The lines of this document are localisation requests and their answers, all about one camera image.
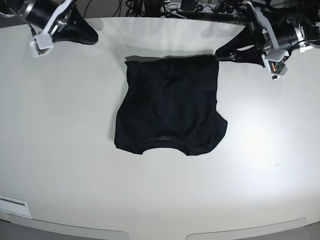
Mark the dark navy T-shirt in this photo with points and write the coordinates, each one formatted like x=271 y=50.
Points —
x=171 y=103

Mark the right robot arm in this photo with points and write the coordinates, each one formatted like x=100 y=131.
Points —
x=10 y=8

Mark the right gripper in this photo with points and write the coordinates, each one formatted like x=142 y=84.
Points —
x=76 y=31

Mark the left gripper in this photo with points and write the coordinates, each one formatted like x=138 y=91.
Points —
x=289 y=28

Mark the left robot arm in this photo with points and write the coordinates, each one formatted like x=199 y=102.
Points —
x=312 y=29

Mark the white power strip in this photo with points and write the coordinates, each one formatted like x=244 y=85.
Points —
x=217 y=8

